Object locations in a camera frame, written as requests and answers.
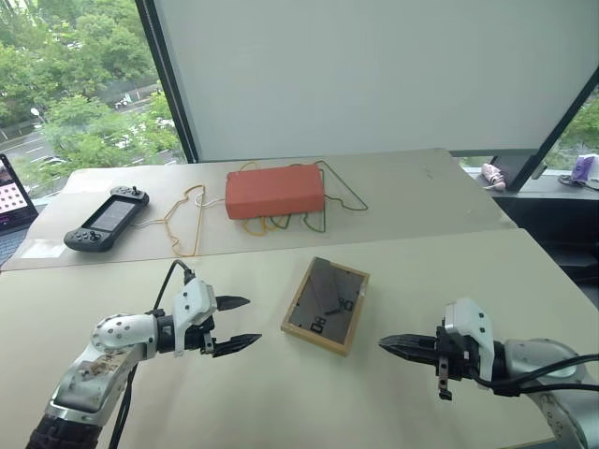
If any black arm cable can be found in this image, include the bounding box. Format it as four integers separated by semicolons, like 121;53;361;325
467;354;599;398
106;259;196;449

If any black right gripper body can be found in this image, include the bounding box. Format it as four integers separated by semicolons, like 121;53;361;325
434;324;477;402

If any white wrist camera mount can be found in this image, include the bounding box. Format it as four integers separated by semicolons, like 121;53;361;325
443;297;495;383
171;279;218;358

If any yellow wire hanger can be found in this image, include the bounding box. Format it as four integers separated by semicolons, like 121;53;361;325
239;161;283;237
162;183;208;258

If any large white panel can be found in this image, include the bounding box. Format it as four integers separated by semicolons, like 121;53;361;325
153;0;599;164

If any purple bag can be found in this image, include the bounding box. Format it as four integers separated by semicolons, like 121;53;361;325
571;154;599;182

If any black handheld game controller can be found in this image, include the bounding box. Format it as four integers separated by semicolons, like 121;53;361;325
63;184;151;253

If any wooden picture frame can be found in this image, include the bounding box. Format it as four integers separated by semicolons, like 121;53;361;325
280;255;372;358

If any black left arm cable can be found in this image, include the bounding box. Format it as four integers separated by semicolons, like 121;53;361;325
106;259;196;449

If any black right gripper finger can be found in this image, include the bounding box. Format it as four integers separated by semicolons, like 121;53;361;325
377;333;439;350
384;346;440;365

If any laptop with lit screen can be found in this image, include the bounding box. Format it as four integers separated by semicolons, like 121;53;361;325
0;153;40;271

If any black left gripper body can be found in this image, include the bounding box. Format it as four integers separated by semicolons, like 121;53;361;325
185;298;219;356

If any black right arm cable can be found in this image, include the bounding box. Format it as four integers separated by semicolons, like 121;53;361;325
467;354;599;398

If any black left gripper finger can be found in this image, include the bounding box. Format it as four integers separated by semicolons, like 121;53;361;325
214;295;252;314
212;333;263;359

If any black window frame post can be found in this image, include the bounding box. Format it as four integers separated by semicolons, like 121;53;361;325
134;0;203;165
507;68;599;192

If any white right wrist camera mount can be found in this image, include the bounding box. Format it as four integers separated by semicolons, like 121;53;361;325
443;297;495;383

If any green wire hanger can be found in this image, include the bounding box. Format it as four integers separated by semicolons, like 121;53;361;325
267;159;370;235

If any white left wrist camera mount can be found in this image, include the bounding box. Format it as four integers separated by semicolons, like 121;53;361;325
171;279;218;358

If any orange rectangular box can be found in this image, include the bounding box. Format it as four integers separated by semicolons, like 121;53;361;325
225;162;327;221

